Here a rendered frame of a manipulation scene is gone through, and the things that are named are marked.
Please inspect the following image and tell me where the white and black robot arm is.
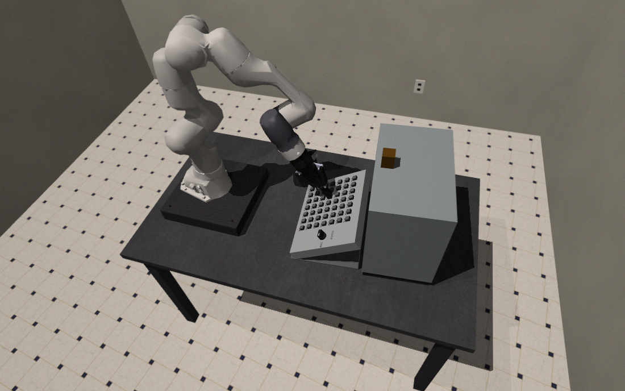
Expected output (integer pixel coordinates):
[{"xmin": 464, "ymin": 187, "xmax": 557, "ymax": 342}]
[{"xmin": 152, "ymin": 15, "xmax": 316, "ymax": 202}]

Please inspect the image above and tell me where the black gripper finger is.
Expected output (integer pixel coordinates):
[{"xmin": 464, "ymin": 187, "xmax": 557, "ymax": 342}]
[
  {"xmin": 307, "ymin": 162, "xmax": 332, "ymax": 198},
  {"xmin": 295, "ymin": 169, "xmax": 329, "ymax": 198}
]

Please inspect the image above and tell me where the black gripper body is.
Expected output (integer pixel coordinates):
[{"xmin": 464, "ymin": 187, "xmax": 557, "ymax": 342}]
[{"xmin": 290, "ymin": 149, "xmax": 316, "ymax": 174}]

